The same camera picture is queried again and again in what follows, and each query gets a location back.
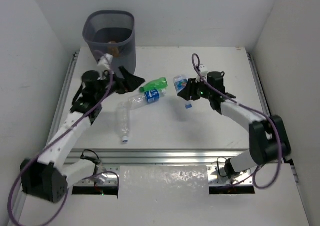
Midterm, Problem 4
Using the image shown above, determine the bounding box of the clear crushed bottle white cap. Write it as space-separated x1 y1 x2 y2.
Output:
116 101 130 144

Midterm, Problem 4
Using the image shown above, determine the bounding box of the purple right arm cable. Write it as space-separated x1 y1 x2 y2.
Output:
191 53 286 188

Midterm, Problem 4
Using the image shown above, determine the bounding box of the clear bottle dark blue label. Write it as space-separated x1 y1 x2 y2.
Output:
128 89 167 110

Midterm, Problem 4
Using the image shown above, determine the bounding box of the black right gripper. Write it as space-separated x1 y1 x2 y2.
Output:
178 76 213 101

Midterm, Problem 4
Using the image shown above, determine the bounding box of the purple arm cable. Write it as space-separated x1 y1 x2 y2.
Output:
7 50 121 225
191 53 286 188

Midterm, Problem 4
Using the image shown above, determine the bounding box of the orange juice bottle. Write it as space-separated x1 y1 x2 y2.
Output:
108 41 120 57

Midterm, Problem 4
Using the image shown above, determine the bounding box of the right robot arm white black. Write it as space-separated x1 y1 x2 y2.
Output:
178 71 292 179

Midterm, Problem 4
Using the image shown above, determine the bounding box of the green plastic bottle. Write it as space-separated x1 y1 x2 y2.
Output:
139 77 168 92

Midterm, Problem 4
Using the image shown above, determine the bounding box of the aluminium front rail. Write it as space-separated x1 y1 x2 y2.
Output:
67 148 261 164

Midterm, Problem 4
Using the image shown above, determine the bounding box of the small bottle light blue label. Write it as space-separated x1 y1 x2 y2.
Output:
173 74 192 109

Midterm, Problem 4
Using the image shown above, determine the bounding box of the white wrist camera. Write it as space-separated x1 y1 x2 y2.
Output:
97 53 113 71
196 64 209 82

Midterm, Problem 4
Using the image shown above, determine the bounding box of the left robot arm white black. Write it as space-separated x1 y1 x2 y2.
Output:
20 66 145 203

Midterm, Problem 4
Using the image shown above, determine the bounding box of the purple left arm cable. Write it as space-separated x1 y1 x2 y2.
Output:
7 50 121 225

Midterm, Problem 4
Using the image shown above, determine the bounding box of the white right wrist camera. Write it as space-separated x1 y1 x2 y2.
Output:
196 64 209 82

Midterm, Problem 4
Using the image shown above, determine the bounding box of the aluminium rail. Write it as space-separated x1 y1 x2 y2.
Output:
67 148 261 164
246 51 299 185
7 50 80 225

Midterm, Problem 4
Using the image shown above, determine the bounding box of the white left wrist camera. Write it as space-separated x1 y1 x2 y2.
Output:
97 53 113 71

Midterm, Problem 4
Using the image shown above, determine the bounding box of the aluminium left side rail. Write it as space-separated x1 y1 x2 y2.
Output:
7 50 80 225

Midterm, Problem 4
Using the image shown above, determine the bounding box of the aluminium right side rail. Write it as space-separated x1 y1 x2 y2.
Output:
246 51 299 185

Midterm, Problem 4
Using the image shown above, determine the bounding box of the grey mesh waste bin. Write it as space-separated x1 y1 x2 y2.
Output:
82 10 137 76

